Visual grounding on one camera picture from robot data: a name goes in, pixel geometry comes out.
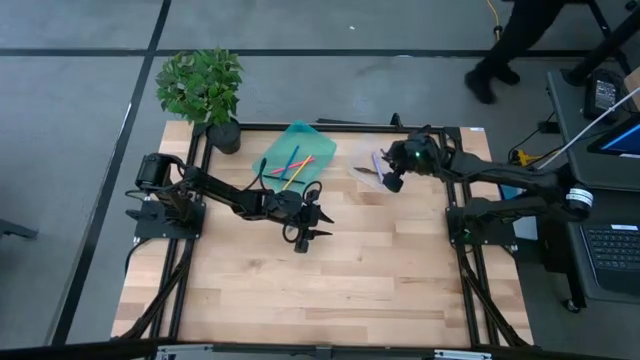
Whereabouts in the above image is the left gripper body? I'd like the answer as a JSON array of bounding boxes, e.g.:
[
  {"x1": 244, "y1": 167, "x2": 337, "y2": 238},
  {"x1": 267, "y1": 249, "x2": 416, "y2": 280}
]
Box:
[{"x1": 279, "y1": 182, "x2": 321, "y2": 254}]

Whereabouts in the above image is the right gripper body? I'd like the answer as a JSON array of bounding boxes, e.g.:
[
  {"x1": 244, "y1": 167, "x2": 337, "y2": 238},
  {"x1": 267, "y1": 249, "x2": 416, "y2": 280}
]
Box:
[{"x1": 382, "y1": 127, "x2": 434, "y2": 194}]

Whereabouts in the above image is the translucent purple pen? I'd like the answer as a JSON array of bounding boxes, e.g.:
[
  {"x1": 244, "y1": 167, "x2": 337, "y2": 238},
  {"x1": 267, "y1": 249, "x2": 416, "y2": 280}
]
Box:
[{"x1": 371, "y1": 151, "x2": 385, "y2": 184}]

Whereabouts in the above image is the yellow pencil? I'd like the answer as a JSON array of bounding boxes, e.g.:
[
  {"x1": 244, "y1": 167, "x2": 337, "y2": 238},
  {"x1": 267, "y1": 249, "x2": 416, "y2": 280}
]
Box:
[{"x1": 282, "y1": 154, "x2": 313, "y2": 192}]

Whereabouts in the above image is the pink pencil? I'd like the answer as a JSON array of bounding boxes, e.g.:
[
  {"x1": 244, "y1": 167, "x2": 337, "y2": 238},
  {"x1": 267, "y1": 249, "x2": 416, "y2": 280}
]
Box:
[{"x1": 269, "y1": 157, "x2": 316, "y2": 175}]

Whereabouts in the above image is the blue pencil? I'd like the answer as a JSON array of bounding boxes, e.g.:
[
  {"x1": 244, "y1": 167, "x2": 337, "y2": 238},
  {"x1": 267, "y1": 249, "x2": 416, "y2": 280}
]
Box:
[{"x1": 278, "y1": 144, "x2": 300, "y2": 182}]

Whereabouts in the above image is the clear plastic bin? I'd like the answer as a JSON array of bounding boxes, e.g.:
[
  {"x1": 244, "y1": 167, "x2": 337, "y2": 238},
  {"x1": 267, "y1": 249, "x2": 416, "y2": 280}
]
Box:
[{"x1": 347, "y1": 139, "x2": 401, "y2": 194}]

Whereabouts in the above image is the green translucent plastic bin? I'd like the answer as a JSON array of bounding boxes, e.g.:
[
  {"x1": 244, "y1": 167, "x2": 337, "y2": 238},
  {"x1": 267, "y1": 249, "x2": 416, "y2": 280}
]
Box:
[{"x1": 252, "y1": 119, "x2": 338, "y2": 194}]

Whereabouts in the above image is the person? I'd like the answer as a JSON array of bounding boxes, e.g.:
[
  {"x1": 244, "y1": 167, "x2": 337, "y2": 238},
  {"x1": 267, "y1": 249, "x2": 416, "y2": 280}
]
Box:
[{"x1": 463, "y1": 0, "x2": 569, "y2": 105}]

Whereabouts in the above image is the green plant in black pot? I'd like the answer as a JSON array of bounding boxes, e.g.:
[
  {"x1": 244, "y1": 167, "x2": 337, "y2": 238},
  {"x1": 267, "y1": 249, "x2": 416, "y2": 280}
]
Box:
[{"x1": 155, "y1": 47, "x2": 245, "y2": 155}]

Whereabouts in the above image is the dark side desk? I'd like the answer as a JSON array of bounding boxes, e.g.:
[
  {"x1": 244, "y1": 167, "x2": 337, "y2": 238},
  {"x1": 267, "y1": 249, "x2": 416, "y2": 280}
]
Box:
[{"x1": 544, "y1": 67, "x2": 640, "y2": 306}]

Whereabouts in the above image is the black power adapter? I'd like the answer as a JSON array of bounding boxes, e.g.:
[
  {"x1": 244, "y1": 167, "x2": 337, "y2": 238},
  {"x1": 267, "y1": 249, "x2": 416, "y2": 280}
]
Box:
[{"x1": 583, "y1": 69, "x2": 625, "y2": 121}]

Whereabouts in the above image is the monitor with blue screen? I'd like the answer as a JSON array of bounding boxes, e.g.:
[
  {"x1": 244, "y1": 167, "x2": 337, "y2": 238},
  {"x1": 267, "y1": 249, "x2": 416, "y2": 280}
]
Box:
[{"x1": 587, "y1": 113, "x2": 640, "y2": 159}]

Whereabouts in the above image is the black desk leg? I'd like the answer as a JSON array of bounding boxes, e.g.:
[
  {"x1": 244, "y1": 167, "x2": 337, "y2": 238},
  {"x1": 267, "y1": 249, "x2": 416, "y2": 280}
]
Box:
[{"x1": 564, "y1": 0, "x2": 640, "y2": 86}]

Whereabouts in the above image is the black laptop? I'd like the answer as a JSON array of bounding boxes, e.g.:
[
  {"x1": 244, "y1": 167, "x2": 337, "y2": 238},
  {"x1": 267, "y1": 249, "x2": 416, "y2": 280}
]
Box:
[{"x1": 579, "y1": 223, "x2": 640, "y2": 296}]

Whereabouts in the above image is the black furniture foot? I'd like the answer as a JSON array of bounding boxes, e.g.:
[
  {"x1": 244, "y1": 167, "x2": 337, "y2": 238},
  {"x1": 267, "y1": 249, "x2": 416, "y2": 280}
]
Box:
[{"x1": 0, "y1": 218, "x2": 40, "y2": 240}]

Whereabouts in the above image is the black table frame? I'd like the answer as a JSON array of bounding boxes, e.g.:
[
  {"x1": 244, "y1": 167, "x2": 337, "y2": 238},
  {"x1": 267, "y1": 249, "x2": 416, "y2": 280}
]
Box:
[{"x1": 112, "y1": 122, "x2": 534, "y2": 349}]

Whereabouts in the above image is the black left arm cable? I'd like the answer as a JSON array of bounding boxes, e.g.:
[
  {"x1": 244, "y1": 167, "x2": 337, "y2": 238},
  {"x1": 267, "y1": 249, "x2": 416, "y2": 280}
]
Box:
[{"x1": 251, "y1": 157, "x2": 324, "y2": 245}]

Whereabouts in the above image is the yellow cable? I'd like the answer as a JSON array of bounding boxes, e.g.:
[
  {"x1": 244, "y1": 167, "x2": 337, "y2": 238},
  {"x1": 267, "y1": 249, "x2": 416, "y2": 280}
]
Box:
[{"x1": 485, "y1": 0, "x2": 502, "y2": 31}]

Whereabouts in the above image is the white cable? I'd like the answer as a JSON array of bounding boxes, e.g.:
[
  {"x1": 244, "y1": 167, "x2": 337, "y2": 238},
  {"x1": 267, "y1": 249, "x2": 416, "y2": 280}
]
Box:
[{"x1": 537, "y1": 87, "x2": 640, "y2": 170}]

